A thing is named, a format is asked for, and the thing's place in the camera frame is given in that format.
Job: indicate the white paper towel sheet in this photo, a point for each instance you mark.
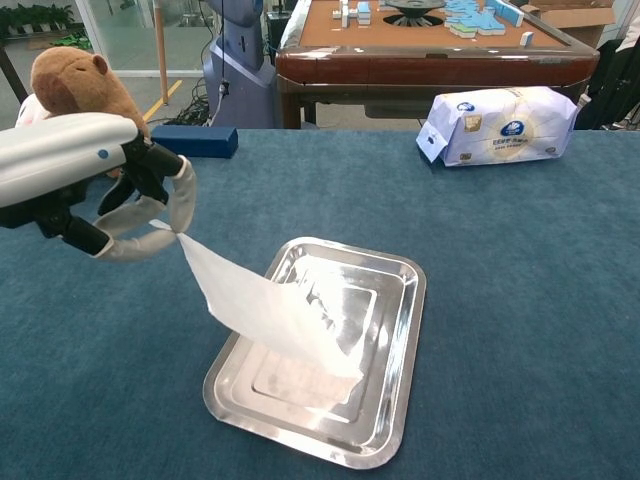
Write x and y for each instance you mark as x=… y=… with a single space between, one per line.
x=250 y=300

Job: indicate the cardboard box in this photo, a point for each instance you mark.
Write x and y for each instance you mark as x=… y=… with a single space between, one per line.
x=575 y=20

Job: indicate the stainless steel tray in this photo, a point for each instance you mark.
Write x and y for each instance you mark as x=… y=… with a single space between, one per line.
x=390 y=350

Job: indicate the green potted plants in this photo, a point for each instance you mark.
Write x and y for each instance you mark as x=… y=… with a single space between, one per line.
x=35 y=17

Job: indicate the single white blue mahjong tile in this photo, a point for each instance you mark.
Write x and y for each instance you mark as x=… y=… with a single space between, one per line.
x=526 y=38

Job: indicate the blue table mat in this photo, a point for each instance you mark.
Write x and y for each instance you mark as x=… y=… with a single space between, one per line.
x=500 y=300

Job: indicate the orange wooden pole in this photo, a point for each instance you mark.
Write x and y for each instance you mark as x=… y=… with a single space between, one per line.
x=161 y=50

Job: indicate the brown mahjong table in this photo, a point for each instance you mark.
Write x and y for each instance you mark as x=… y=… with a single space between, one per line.
x=425 y=65

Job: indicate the white blue tissue pack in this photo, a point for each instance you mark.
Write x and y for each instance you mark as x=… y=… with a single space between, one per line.
x=505 y=127

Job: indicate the brown capybara plush toy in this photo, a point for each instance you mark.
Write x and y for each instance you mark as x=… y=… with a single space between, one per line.
x=85 y=85

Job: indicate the dark blue rectangular box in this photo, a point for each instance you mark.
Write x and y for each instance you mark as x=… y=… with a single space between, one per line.
x=200 y=141

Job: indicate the red white snack bag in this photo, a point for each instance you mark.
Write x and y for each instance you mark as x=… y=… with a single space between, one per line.
x=30 y=112

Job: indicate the black mahjong table centre dial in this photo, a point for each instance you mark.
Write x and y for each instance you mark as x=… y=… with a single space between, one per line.
x=414 y=11

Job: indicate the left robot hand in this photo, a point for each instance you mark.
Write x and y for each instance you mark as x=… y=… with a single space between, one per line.
x=55 y=155

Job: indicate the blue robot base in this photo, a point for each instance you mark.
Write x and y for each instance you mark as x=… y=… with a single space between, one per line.
x=240 y=85

